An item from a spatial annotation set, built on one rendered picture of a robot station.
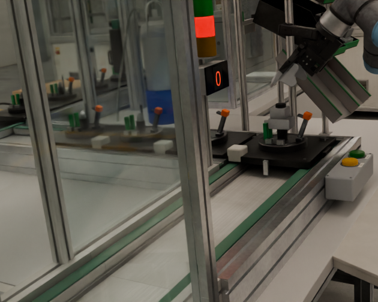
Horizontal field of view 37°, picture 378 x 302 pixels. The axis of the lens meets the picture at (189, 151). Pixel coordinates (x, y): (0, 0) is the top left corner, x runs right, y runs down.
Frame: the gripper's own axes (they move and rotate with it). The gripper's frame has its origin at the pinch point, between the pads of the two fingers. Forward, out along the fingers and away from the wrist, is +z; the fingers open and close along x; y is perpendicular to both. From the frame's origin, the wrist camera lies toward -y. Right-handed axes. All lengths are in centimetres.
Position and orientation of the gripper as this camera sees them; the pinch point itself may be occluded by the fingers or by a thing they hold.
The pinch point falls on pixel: (277, 79)
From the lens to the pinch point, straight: 160.2
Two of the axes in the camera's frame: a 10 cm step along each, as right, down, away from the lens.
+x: 5.0, -2.9, 8.2
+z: -5.1, 6.6, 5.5
